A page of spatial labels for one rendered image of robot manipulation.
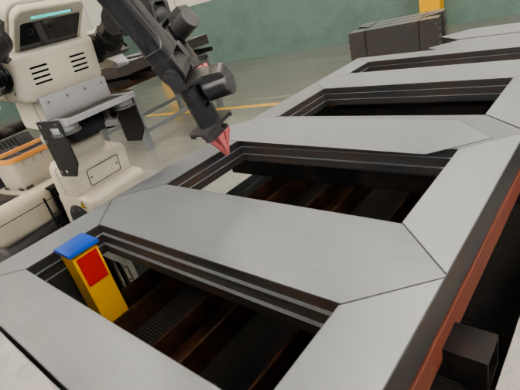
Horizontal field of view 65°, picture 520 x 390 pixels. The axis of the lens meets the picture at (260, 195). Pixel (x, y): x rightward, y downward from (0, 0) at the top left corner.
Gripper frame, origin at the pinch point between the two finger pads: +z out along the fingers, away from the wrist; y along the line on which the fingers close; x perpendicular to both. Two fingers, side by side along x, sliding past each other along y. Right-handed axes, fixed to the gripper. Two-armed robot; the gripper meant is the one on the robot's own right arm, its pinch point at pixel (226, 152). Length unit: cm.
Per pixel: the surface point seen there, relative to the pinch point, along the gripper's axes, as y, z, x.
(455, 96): 49, 18, -39
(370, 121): 21.5, 6.4, -28.6
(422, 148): 8.2, 3.0, -46.5
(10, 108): 246, 125, 1033
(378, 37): 382, 145, 156
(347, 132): 14.7, 4.5, -26.4
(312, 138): 10.5, 3.4, -19.1
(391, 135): 14.0, 4.5, -37.6
